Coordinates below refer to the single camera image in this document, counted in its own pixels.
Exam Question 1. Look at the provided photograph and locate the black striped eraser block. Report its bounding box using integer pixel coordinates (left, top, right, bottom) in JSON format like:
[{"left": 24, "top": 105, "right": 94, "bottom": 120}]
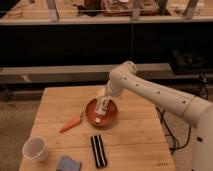
[{"left": 90, "top": 135, "right": 108, "bottom": 169}]

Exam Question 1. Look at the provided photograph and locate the black device on shelf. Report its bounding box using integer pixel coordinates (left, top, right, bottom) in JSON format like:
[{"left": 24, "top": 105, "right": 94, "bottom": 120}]
[{"left": 169, "top": 49, "right": 213, "bottom": 75}]

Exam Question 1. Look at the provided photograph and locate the orange ceramic bowl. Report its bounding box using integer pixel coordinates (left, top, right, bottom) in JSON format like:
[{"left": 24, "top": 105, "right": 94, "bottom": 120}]
[{"left": 85, "top": 99, "right": 118, "bottom": 127}]

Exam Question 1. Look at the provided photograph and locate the blue cloth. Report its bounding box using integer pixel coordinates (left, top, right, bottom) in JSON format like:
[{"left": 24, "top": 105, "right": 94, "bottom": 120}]
[{"left": 56, "top": 156, "right": 81, "bottom": 171}]

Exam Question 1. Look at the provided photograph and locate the black cable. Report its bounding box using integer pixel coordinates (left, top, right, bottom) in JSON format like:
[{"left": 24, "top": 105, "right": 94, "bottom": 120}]
[{"left": 156, "top": 108, "right": 193, "bottom": 155}]

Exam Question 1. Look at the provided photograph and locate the orange toy carrot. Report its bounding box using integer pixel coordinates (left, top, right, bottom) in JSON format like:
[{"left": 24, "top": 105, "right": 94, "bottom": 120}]
[{"left": 60, "top": 113, "right": 83, "bottom": 133}]

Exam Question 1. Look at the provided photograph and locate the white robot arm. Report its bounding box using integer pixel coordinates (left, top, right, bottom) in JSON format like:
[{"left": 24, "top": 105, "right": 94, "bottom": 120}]
[{"left": 105, "top": 61, "right": 213, "bottom": 171}]

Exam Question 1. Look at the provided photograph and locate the white plastic cup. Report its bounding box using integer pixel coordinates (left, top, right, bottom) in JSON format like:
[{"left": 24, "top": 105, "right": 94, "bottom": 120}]
[{"left": 22, "top": 136, "right": 48, "bottom": 162}]

